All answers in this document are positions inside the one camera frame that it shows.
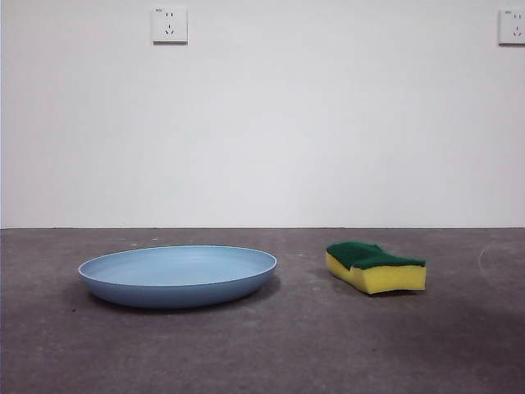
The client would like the yellow sponge with green scourer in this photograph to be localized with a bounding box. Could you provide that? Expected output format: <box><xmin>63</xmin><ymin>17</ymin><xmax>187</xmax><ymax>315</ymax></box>
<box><xmin>325</xmin><ymin>241</ymin><xmax>427</xmax><ymax>296</ymax></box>

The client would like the light blue round plate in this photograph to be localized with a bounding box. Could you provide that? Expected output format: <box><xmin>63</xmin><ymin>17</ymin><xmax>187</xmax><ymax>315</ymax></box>
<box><xmin>77</xmin><ymin>245</ymin><xmax>279</xmax><ymax>309</ymax></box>

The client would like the white wall socket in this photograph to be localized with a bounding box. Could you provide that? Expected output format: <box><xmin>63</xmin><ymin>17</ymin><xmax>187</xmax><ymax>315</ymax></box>
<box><xmin>498</xmin><ymin>8</ymin><xmax>525</xmax><ymax>46</ymax></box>
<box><xmin>152</xmin><ymin>4</ymin><xmax>189</xmax><ymax>45</ymax></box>

